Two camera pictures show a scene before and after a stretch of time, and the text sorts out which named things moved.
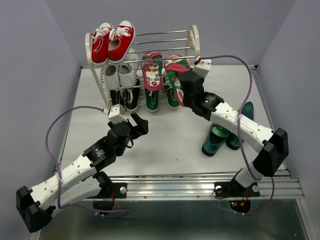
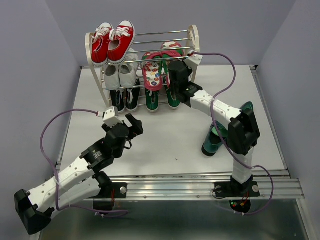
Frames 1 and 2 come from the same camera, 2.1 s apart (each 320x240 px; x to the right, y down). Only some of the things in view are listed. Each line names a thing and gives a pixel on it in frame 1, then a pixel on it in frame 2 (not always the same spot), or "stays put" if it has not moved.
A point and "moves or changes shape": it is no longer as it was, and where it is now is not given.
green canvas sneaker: (171, 92) stays put
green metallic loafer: (217, 135) stays put
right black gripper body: (186, 101) → (189, 70)
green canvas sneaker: (152, 100) stays put
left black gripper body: (120, 152) stays put
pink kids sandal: (176, 64) moves or changes shape
